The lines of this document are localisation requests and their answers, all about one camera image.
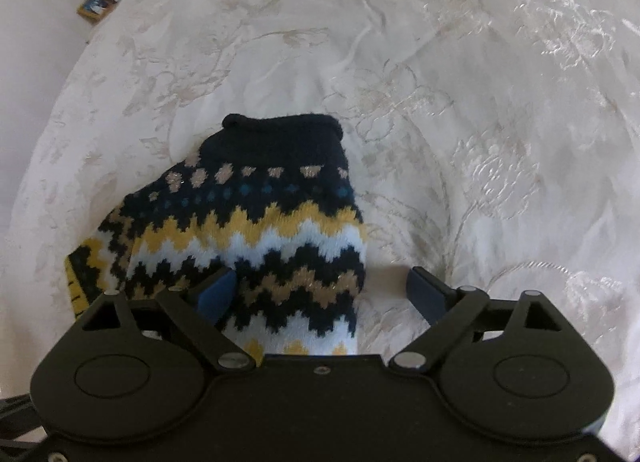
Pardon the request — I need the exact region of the white embroidered bedspread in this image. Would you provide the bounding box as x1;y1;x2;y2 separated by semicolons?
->
0;0;640;458

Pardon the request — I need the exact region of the small patterned knit sweater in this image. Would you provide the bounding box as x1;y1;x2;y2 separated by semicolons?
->
64;112;371;359

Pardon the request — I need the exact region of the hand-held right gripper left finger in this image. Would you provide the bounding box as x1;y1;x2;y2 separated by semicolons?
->
81;267;257;371

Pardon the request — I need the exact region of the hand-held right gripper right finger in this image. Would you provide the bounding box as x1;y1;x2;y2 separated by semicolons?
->
388;266;564;371

